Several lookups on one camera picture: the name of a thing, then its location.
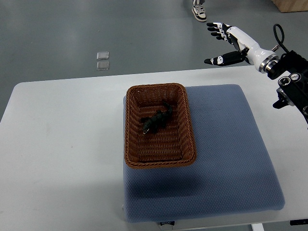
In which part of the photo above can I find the floor plate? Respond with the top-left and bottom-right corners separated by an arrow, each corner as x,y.
96,61 -> 110,70
97,51 -> 109,60

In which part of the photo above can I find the black table control panel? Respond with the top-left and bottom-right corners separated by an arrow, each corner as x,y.
290,219 -> 308,226

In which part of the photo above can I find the dark toy crocodile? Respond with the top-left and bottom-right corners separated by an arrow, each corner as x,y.
141,101 -> 173,134

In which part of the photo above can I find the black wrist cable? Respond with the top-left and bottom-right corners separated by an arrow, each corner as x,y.
272,23 -> 291,53

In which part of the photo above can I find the upper floor plate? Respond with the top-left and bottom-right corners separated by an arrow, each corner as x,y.
97,51 -> 109,60

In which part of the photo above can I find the white black sneaker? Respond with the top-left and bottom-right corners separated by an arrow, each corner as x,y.
192,0 -> 207,22

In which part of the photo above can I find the wooden box corner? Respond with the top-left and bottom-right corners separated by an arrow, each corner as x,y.
272,0 -> 308,13

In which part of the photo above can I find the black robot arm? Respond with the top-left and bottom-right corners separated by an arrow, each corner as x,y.
263,51 -> 308,120

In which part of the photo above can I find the lower floor plate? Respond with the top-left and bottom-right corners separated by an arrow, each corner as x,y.
96,61 -> 110,70

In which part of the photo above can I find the blue-grey foam mat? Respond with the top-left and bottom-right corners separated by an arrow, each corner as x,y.
124,85 -> 285,222

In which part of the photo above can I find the brown wicker basket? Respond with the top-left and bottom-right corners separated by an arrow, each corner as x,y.
124,83 -> 197,169

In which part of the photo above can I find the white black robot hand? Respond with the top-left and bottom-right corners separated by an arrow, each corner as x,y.
204,23 -> 279,73

